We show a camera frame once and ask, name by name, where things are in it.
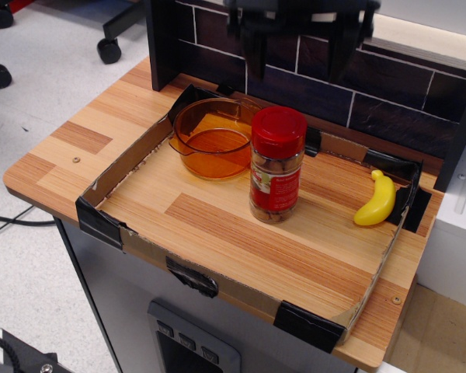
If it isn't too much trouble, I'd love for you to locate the red-lidded basil spice bottle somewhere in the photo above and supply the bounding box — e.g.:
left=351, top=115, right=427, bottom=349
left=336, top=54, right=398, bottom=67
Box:
left=249, top=106, right=308, bottom=224

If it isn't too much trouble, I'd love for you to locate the black chair base with casters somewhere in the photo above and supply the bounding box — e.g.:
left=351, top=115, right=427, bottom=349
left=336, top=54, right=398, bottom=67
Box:
left=96, top=1, right=144, bottom=64

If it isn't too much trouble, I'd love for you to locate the amber glass pot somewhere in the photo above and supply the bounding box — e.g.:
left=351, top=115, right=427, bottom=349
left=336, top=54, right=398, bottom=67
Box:
left=169, top=98, right=261, bottom=180

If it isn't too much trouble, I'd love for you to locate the black equipment at bottom left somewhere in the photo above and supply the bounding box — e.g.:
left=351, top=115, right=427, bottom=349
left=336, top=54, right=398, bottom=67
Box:
left=0, top=328, right=71, bottom=373

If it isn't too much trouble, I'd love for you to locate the grey control panel with buttons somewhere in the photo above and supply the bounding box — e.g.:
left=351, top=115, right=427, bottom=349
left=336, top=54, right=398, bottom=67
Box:
left=147, top=301, right=242, bottom=373

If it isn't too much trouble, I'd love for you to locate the black floor cable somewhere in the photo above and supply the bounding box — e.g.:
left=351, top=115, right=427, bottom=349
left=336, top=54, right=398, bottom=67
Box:
left=0, top=204, right=57, bottom=239

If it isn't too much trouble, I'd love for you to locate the white side cabinet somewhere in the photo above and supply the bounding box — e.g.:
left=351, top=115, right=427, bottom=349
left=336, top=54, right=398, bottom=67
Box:
left=417, top=147, right=466, bottom=305

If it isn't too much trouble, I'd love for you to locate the yellow toy banana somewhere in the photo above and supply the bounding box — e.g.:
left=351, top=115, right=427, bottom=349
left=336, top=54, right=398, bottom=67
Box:
left=353, top=169, right=396, bottom=226

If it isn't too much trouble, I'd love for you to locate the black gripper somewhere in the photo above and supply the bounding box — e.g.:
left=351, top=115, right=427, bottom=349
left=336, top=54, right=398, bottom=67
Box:
left=223, top=1, right=380, bottom=82

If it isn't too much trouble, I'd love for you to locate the dark tiled backsplash panel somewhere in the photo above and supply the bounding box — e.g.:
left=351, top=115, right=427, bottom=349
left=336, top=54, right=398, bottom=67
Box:
left=144, top=1, right=466, bottom=190

